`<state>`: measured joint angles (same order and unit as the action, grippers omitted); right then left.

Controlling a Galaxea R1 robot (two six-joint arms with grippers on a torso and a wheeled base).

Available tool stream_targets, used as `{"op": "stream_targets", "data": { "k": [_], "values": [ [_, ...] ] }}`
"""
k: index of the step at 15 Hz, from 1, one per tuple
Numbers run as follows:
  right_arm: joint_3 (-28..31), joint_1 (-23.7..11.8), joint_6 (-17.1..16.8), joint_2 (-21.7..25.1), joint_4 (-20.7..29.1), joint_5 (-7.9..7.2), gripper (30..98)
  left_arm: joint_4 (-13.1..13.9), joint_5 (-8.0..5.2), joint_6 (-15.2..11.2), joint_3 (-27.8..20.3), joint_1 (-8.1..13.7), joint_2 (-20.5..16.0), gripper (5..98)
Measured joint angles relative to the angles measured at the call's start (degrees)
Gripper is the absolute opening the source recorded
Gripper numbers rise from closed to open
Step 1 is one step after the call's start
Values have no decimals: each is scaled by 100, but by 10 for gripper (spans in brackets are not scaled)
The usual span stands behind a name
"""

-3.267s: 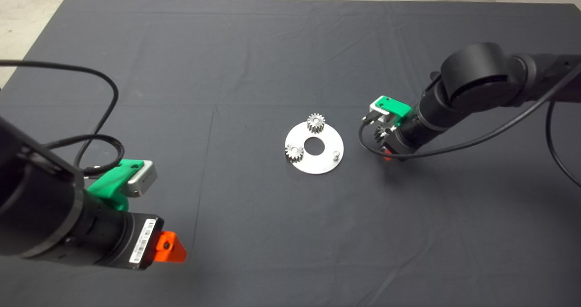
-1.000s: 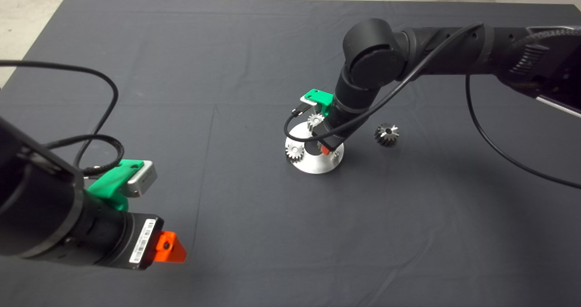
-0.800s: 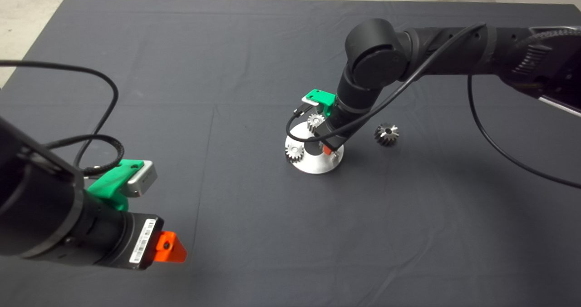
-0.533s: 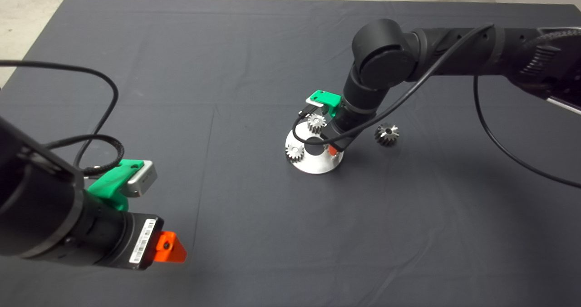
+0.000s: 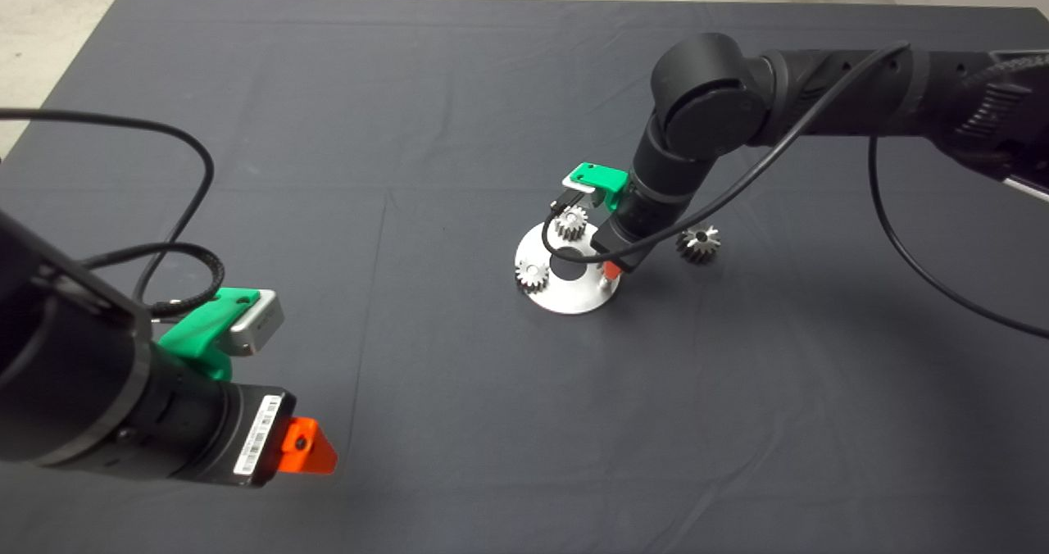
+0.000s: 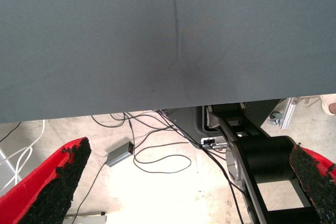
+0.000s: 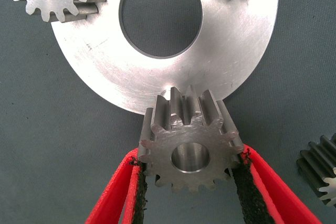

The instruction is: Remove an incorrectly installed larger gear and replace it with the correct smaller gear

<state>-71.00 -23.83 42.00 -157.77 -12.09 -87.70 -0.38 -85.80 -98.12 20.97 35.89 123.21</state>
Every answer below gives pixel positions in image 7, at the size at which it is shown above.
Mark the large steel gear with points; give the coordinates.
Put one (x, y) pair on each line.
(317, 161)

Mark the dark grey table cloth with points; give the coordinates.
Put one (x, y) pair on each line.
(39, 129)

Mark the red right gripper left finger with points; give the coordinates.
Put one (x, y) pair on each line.
(115, 203)

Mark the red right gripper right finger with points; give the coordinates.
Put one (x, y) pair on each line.
(275, 203)

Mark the round metal plate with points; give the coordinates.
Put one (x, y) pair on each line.
(105, 64)

